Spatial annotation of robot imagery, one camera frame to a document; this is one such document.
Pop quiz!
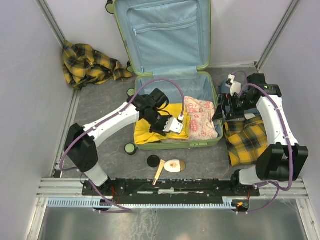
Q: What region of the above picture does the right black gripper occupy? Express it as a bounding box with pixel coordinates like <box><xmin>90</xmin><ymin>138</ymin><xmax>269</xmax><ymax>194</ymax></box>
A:
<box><xmin>211</xmin><ymin>93</ymin><xmax>257</xmax><ymax>121</ymax></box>

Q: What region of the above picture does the cream pink-print cloth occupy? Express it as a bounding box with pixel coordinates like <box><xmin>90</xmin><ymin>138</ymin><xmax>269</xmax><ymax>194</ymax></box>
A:
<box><xmin>184</xmin><ymin>96</ymin><xmax>219</xmax><ymax>141</ymax></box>

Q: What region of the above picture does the yellow plaid shirt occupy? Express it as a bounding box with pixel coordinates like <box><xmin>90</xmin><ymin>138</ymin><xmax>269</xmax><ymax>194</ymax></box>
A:
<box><xmin>62</xmin><ymin>40</ymin><xmax>133</xmax><ymax>90</ymax></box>
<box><xmin>224</xmin><ymin>116</ymin><xmax>268</xmax><ymax>167</ymax></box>

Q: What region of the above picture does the blue-grey garment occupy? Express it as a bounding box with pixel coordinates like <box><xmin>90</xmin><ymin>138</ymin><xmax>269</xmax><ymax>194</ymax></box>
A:
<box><xmin>218</xmin><ymin>81</ymin><xmax>240</xmax><ymax>98</ymax></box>

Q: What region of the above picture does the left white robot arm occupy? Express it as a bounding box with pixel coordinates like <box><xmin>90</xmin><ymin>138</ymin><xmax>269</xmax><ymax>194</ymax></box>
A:
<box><xmin>64</xmin><ymin>88</ymin><xmax>173</xmax><ymax>195</ymax></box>

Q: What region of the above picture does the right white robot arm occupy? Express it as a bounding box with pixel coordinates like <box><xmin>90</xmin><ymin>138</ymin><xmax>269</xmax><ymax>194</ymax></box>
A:
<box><xmin>212</xmin><ymin>73</ymin><xmax>309</xmax><ymax>196</ymax></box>

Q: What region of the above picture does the white paper tag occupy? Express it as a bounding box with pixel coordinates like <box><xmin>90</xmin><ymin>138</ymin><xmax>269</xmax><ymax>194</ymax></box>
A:
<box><xmin>244</xmin><ymin>113</ymin><xmax>256</xmax><ymax>120</ymax></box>

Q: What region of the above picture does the black round compact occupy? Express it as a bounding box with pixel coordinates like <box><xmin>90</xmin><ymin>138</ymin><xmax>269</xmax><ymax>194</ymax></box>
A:
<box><xmin>147</xmin><ymin>154</ymin><xmax>161</xmax><ymax>168</ymax></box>

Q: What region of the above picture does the gold cosmetic tube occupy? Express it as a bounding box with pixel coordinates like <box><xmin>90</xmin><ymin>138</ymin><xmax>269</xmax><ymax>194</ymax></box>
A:
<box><xmin>152</xmin><ymin>159</ymin><xmax>166</xmax><ymax>186</ymax></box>

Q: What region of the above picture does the white sunscreen bottle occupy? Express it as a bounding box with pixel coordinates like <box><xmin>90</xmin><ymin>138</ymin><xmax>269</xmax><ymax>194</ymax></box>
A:
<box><xmin>164</xmin><ymin>159</ymin><xmax>186</xmax><ymax>173</ymax></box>

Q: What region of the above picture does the green suitcase blue lining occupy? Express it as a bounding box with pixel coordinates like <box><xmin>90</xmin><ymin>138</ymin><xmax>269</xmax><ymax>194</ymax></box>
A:
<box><xmin>105</xmin><ymin>0</ymin><xmax>223</xmax><ymax>150</ymax></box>

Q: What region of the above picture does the crumpled yellow plaid shirt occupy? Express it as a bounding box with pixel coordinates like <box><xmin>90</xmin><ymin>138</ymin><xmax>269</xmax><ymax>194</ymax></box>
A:
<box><xmin>62</xmin><ymin>40</ymin><xmax>133</xmax><ymax>90</ymax></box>

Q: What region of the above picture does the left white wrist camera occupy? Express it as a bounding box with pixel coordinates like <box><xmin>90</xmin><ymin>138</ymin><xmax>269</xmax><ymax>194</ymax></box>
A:
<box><xmin>163</xmin><ymin>115</ymin><xmax>185</xmax><ymax>135</ymax></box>

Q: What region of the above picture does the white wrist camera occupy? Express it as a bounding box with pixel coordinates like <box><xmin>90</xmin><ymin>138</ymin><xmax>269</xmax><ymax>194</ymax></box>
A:
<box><xmin>225</xmin><ymin>74</ymin><xmax>242</xmax><ymax>96</ymax></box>
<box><xmin>163</xmin><ymin>115</ymin><xmax>185</xmax><ymax>135</ymax></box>

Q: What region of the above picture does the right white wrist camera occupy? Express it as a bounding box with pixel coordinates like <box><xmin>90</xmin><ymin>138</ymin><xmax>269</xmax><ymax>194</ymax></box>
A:
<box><xmin>225</xmin><ymin>74</ymin><xmax>242</xmax><ymax>96</ymax></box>

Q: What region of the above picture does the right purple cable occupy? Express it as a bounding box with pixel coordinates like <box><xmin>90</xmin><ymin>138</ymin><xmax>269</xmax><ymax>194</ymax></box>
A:
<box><xmin>232</xmin><ymin>69</ymin><xmax>294</xmax><ymax>215</ymax></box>

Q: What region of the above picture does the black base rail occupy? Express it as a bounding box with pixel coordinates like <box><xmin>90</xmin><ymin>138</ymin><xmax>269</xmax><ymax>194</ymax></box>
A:
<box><xmin>82</xmin><ymin>178</ymin><xmax>260</xmax><ymax>205</ymax></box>

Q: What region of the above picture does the right aluminium corner post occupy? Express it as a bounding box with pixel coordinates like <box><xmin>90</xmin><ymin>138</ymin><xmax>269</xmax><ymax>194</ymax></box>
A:
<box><xmin>255</xmin><ymin>0</ymin><xmax>301</xmax><ymax>72</ymax></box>

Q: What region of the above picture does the aluminium corner post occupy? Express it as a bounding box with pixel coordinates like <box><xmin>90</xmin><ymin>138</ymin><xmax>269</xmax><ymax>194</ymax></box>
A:
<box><xmin>255</xmin><ymin>0</ymin><xmax>301</xmax><ymax>72</ymax></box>
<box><xmin>35</xmin><ymin>0</ymin><xmax>66</xmax><ymax>46</ymax></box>

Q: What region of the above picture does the left aluminium corner post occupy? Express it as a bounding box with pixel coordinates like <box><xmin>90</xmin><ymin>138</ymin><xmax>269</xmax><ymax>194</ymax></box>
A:
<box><xmin>35</xmin><ymin>0</ymin><xmax>66</xmax><ymax>46</ymax></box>

